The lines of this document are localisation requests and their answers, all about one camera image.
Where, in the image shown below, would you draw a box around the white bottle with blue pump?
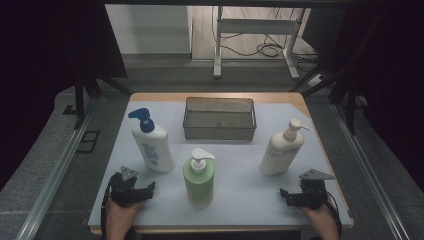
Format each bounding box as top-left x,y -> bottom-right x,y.
127,107 -> 176,174

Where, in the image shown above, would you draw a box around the black metal stand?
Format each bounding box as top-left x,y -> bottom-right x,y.
62,71 -> 134,130
289,13 -> 384,136

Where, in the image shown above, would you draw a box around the green bottle with white pump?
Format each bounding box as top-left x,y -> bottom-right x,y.
182,147 -> 216,210

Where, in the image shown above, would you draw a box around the aluminium rail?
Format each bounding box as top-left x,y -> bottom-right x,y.
14,99 -> 98,240
331,103 -> 413,240

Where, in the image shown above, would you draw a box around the white cabinet panel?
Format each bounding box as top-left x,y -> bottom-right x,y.
105,4 -> 194,56

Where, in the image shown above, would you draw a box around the person's right hand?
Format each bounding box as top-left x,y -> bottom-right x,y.
301,194 -> 340,232

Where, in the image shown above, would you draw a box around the pale blue table mat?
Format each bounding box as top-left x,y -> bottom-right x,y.
87,100 -> 354,230

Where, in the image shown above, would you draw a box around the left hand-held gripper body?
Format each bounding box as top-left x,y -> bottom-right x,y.
105,165 -> 142,208

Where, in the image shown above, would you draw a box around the dark curtain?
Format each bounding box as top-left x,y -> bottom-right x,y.
0,0 -> 128,191
301,0 -> 424,193

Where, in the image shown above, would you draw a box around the metal mesh basket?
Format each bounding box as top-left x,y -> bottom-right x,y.
182,96 -> 258,141

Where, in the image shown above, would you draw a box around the black floor cables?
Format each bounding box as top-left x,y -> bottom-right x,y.
219,6 -> 321,73

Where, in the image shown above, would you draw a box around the cream pump bottle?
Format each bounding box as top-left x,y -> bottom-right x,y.
259,117 -> 311,177

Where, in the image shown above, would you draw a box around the white metal desk frame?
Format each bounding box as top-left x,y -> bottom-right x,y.
213,5 -> 306,81

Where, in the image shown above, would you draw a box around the person's left hand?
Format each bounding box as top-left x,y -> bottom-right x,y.
105,199 -> 143,232

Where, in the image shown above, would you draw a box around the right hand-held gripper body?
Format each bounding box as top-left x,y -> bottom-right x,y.
293,168 -> 336,211

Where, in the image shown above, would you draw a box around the wooden table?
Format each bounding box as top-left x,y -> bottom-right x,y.
89,92 -> 352,236

